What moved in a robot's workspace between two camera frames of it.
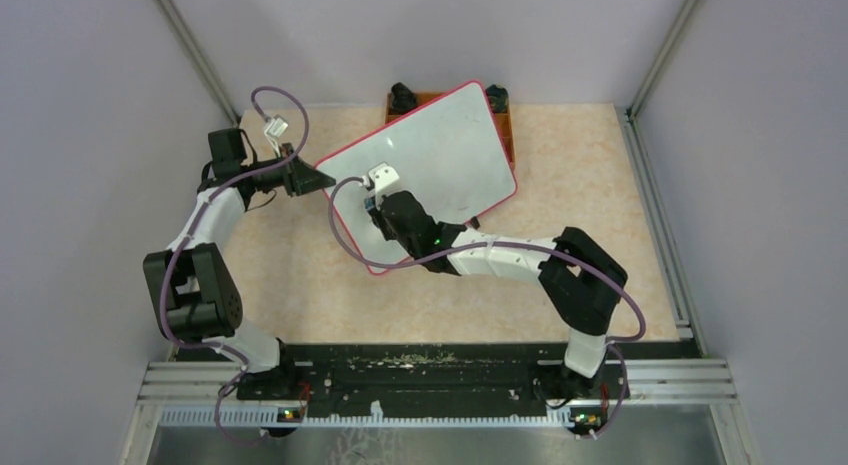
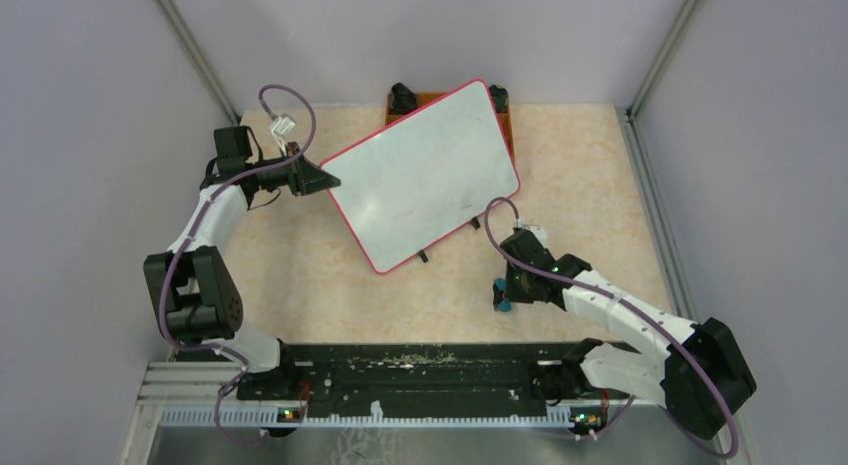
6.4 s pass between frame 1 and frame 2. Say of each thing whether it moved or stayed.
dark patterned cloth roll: stayed
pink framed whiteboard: stayed
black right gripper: moved
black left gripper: stayed
